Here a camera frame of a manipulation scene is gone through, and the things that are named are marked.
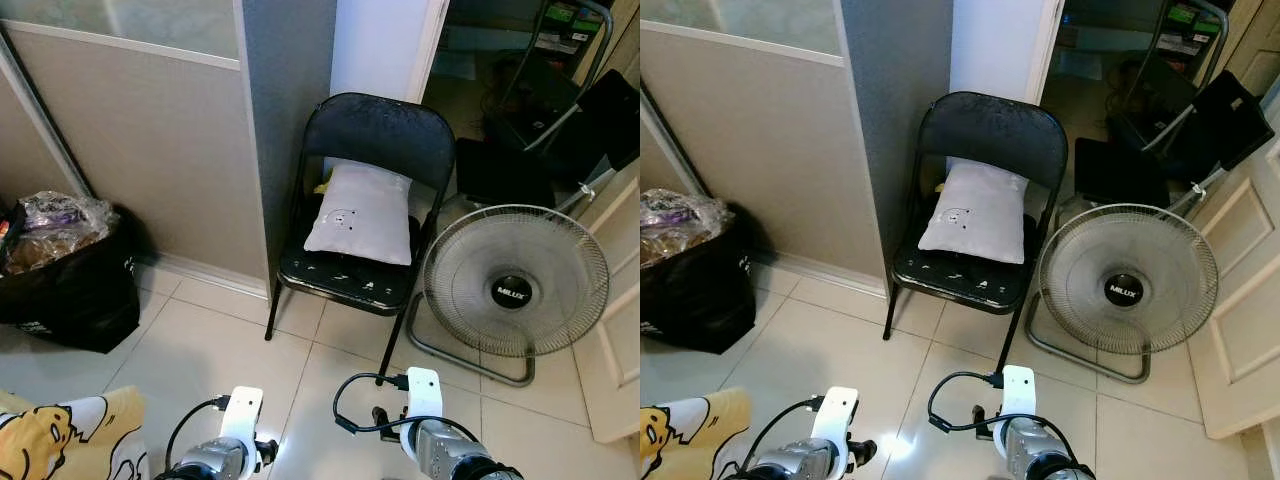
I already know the yellow cartoon print blanket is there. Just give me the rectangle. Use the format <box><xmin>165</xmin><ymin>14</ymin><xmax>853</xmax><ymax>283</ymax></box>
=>
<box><xmin>0</xmin><ymin>386</ymin><xmax>149</xmax><ymax>480</ymax></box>
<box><xmin>640</xmin><ymin>388</ymin><xmax>753</xmax><ymax>480</ymax></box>

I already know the grey floor fan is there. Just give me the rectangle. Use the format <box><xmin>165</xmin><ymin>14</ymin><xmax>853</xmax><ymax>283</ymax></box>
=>
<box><xmin>1022</xmin><ymin>203</ymin><xmax>1221</xmax><ymax>385</ymax></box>
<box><xmin>405</xmin><ymin>203</ymin><xmax>611</xmax><ymax>388</ymax></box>

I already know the white pillow with small print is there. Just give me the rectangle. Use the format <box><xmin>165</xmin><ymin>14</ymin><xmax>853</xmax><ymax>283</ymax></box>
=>
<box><xmin>917</xmin><ymin>157</ymin><xmax>1031</xmax><ymax>265</ymax></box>
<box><xmin>303</xmin><ymin>160</ymin><xmax>416</xmax><ymax>267</ymax></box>

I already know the black rubbish bag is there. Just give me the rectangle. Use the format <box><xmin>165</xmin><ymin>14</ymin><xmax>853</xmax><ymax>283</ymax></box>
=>
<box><xmin>0</xmin><ymin>205</ymin><xmax>143</xmax><ymax>354</ymax></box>
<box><xmin>640</xmin><ymin>203</ymin><xmax>758</xmax><ymax>356</ymax></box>

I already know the white panelled door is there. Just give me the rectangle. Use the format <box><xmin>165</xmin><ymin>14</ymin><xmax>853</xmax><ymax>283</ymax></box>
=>
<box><xmin>1185</xmin><ymin>130</ymin><xmax>1280</xmax><ymax>441</ymax></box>
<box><xmin>570</xmin><ymin>160</ymin><xmax>641</xmax><ymax>444</ymax></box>

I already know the black box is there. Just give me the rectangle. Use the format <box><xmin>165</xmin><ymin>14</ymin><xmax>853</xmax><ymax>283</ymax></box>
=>
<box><xmin>455</xmin><ymin>138</ymin><xmax>556</xmax><ymax>209</ymax></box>
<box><xmin>1073</xmin><ymin>137</ymin><xmax>1171</xmax><ymax>209</ymax></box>

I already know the black folding chair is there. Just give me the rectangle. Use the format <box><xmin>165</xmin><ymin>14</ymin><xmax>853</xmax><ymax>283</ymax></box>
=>
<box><xmin>882</xmin><ymin>90</ymin><xmax>1069</xmax><ymax>376</ymax></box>
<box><xmin>264</xmin><ymin>92</ymin><xmax>458</xmax><ymax>386</ymax></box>

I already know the clear crumpled plastic wrapping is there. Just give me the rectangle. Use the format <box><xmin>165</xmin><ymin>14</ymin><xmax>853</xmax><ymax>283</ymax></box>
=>
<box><xmin>0</xmin><ymin>191</ymin><xmax>119</xmax><ymax>276</ymax></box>
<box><xmin>640</xmin><ymin>188</ymin><xmax>736</xmax><ymax>269</ymax></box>

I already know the black flat panel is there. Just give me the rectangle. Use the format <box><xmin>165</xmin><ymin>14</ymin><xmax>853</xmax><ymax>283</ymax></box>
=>
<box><xmin>575</xmin><ymin>68</ymin><xmax>641</xmax><ymax>171</ymax></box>
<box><xmin>1190</xmin><ymin>70</ymin><xmax>1276</xmax><ymax>171</ymax></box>

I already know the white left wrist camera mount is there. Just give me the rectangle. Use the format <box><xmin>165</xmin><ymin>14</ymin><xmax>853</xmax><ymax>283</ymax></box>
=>
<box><xmin>810</xmin><ymin>386</ymin><xmax>859</xmax><ymax>471</ymax></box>
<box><xmin>218</xmin><ymin>386</ymin><xmax>265</xmax><ymax>471</ymax></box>

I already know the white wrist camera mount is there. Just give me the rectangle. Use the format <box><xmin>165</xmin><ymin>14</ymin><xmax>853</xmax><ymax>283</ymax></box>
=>
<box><xmin>400</xmin><ymin>367</ymin><xmax>444</xmax><ymax>456</ymax></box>
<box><xmin>810</xmin><ymin>386</ymin><xmax>859</xmax><ymax>471</ymax></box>
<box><xmin>990</xmin><ymin>365</ymin><xmax>1036</xmax><ymax>451</ymax></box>
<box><xmin>218</xmin><ymin>386</ymin><xmax>265</xmax><ymax>471</ymax></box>

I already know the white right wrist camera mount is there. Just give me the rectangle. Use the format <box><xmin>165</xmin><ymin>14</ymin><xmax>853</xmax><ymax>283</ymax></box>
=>
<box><xmin>990</xmin><ymin>365</ymin><xmax>1036</xmax><ymax>451</ymax></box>
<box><xmin>400</xmin><ymin>367</ymin><xmax>444</xmax><ymax>456</ymax></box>

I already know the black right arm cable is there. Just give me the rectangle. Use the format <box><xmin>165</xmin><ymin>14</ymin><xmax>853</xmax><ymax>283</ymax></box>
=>
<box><xmin>332</xmin><ymin>372</ymin><xmax>481</xmax><ymax>441</ymax></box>
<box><xmin>927</xmin><ymin>371</ymin><xmax>1076</xmax><ymax>441</ymax></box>

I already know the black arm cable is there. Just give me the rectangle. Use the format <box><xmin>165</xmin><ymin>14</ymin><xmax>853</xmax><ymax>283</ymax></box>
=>
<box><xmin>748</xmin><ymin>398</ymin><xmax>823</xmax><ymax>471</ymax></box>
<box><xmin>927</xmin><ymin>371</ymin><xmax>1076</xmax><ymax>441</ymax></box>
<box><xmin>163</xmin><ymin>396</ymin><xmax>231</xmax><ymax>476</ymax></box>
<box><xmin>332</xmin><ymin>372</ymin><xmax>481</xmax><ymax>441</ymax></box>

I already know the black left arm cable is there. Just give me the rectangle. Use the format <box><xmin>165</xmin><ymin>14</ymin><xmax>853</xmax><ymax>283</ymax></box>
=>
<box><xmin>748</xmin><ymin>398</ymin><xmax>823</xmax><ymax>471</ymax></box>
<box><xmin>163</xmin><ymin>396</ymin><xmax>231</xmax><ymax>476</ymax></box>

